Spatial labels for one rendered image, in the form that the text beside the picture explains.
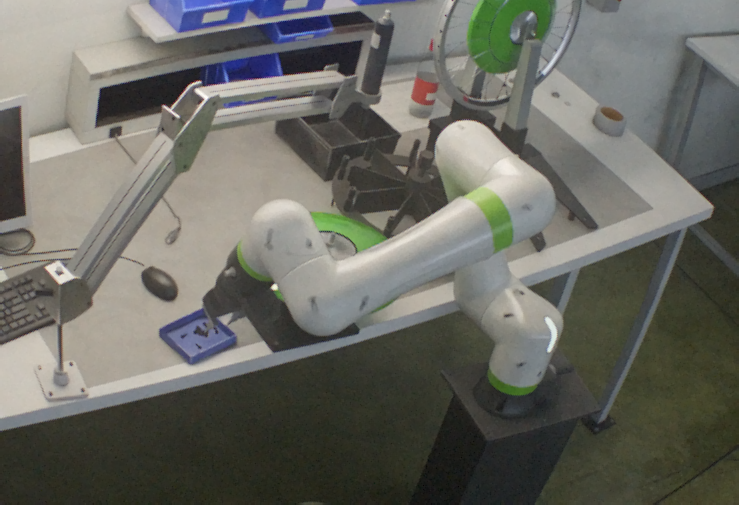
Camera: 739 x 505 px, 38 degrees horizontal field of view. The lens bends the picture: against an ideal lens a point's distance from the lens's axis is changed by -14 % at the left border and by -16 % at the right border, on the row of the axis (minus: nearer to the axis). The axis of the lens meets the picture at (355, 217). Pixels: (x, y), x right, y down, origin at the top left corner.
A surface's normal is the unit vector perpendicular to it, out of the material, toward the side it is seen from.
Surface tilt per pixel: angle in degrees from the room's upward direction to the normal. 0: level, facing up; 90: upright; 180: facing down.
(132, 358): 0
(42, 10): 90
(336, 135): 0
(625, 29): 90
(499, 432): 0
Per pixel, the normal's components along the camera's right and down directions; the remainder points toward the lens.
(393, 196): 0.45, 0.62
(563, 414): 0.19, -0.80
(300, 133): -0.82, 0.25
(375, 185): -0.21, 0.55
